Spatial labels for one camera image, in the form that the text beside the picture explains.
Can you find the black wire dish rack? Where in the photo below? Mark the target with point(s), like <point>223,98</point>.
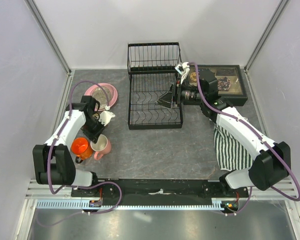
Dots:
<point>151,70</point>

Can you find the orange mug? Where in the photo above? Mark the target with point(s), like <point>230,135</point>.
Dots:
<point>82,149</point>

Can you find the black compartment display box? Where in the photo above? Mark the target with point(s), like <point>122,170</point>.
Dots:
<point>232,85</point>

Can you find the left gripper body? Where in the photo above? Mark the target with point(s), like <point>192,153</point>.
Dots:
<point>92,128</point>

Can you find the dark floral fabric piece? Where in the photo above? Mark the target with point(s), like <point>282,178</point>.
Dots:
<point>224,84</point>

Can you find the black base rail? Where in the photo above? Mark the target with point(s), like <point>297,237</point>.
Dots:
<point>157,192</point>

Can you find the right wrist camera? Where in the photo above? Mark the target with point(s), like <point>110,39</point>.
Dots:
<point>183,69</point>

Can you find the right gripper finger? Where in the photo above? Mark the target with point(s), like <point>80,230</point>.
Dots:
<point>166,101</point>
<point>172,91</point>

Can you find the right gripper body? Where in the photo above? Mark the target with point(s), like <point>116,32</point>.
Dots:
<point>188,93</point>

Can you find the pink plate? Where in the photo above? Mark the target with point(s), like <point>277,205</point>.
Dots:
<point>110,103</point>

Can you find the striped green white towel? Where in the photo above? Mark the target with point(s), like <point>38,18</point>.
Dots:
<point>230,153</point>

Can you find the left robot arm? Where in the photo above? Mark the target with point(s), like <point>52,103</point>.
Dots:
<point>53,164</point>

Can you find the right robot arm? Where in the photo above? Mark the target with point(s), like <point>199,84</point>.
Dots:
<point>271,161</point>

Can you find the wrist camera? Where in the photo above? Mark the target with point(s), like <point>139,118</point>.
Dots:
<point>106,116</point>
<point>183,69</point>

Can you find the pink mug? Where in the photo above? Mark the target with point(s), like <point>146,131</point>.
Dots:
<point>101,147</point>

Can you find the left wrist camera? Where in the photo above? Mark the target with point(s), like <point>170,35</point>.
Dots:
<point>106,116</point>

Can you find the grey glass plate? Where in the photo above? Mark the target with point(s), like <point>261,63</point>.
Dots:
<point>103,96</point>

